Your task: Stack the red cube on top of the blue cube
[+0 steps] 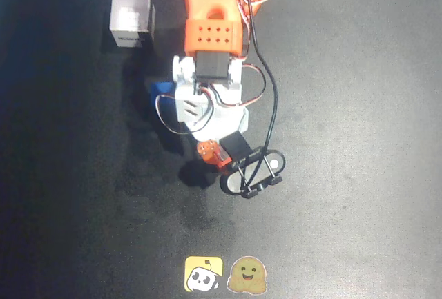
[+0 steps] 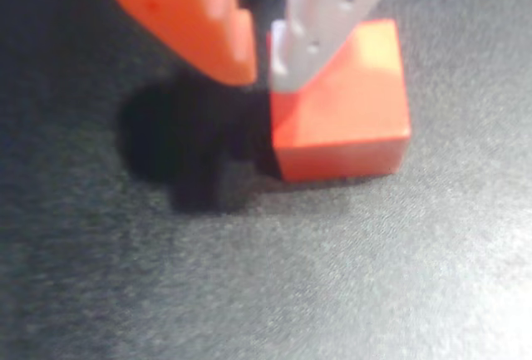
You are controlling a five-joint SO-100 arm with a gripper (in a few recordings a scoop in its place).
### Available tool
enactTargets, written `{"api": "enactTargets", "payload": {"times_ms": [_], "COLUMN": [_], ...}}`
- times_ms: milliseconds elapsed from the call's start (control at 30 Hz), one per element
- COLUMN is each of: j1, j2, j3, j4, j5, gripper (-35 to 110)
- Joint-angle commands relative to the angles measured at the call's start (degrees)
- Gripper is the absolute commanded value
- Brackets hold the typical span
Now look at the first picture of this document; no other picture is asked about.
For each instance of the white cardboard box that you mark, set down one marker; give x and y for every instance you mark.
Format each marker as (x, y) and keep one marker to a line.
(131, 16)

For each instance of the blue cube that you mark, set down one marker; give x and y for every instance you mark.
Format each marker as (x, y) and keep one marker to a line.
(160, 93)

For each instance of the hugging face emoji sticker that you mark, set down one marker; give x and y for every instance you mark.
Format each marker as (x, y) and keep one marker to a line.
(247, 275)

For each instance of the black webcam with clamp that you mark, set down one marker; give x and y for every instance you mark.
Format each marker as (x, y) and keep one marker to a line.
(273, 164)

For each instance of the yellow robot sticker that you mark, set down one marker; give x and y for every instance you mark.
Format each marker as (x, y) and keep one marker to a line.
(202, 275)

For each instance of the black table mat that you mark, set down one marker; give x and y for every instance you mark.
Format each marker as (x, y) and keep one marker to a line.
(345, 140)

